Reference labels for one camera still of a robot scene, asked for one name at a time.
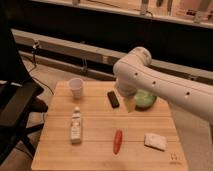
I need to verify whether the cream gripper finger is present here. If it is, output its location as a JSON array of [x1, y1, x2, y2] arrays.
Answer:
[[124, 98, 136, 112]]

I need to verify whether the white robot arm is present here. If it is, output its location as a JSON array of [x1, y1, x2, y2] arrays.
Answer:
[[113, 47, 213, 124]]

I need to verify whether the green ceramic bowl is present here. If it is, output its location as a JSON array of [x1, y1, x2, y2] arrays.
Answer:
[[134, 89, 157, 109]]

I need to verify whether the black rectangular block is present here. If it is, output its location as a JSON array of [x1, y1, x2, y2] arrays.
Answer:
[[107, 91, 120, 108]]

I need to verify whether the red chili pepper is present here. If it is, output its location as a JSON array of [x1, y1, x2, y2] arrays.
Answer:
[[113, 130, 122, 154]]

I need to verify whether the white sponge block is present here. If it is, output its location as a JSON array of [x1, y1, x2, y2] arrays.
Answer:
[[144, 133, 167, 151]]

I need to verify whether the white glue bottle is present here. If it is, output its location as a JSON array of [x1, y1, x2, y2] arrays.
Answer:
[[70, 106, 82, 144]]

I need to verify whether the black office chair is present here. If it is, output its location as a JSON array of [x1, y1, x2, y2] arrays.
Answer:
[[0, 19, 48, 165]]

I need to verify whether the black cable on floor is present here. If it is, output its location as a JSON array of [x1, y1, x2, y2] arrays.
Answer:
[[20, 40, 55, 96]]

